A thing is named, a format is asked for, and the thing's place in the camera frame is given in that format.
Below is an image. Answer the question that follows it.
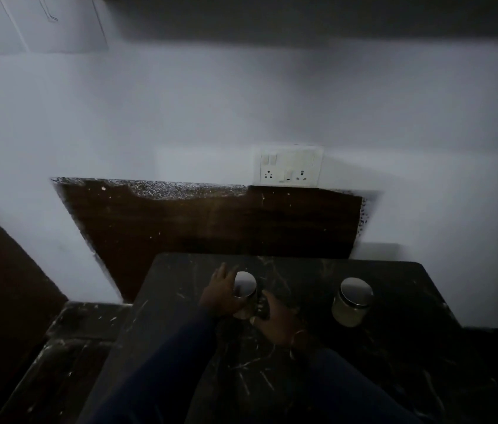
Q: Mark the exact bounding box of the person's right hand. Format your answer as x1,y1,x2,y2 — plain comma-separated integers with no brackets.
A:
248,289,307,350

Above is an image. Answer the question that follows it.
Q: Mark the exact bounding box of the person's left hand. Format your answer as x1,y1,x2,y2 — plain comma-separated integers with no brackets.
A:
198,262,248,319

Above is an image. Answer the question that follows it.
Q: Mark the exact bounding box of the fennel jar steel lid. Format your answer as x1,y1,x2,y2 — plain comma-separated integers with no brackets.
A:
332,277,375,328

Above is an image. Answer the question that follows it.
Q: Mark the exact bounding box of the person's left forearm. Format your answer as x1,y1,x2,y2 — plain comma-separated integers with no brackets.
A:
76,311,219,424

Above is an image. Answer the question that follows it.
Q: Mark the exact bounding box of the dark brown wooden wall panel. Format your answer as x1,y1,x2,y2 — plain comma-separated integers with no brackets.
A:
51,176,376,303

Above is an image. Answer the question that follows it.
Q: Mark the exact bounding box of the white wall socket switch panel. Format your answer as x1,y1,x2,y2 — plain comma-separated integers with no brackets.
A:
252,145,324,188

